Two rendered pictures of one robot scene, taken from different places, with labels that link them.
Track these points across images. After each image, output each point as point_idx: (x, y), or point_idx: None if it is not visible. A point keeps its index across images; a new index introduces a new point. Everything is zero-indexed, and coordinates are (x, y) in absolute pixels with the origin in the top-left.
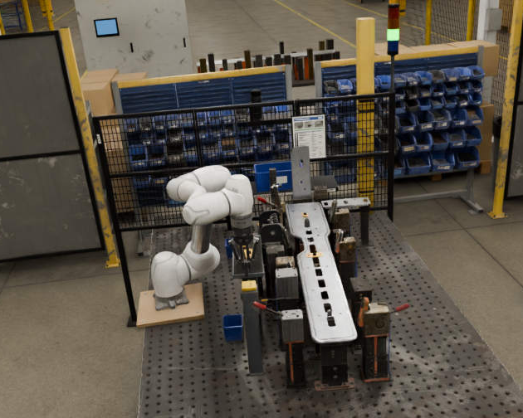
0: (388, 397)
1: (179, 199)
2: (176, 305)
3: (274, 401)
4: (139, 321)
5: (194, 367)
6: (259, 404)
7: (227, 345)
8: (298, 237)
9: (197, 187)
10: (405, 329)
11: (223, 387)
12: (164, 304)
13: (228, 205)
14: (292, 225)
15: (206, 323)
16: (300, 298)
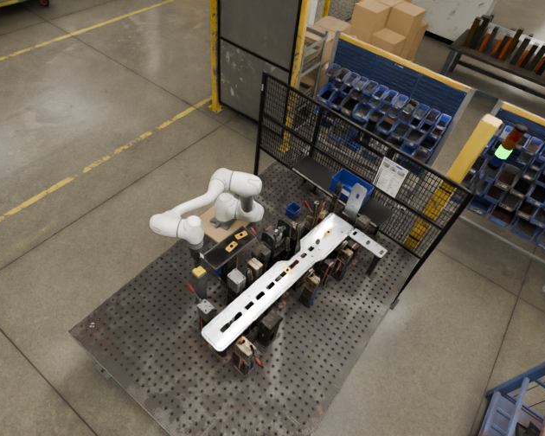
0: (229, 386)
1: None
2: (220, 226)
3: (184, 330)
4: None
5: (182, 274)
6: (177, 325)
7: (210, 275)
8: (300, 246)
9: (207, 195)
10: (298, 355)
11: (177, 299)
12: (214, 221)
13: (176, 234)
14: (310, 234)
15: None
16: None
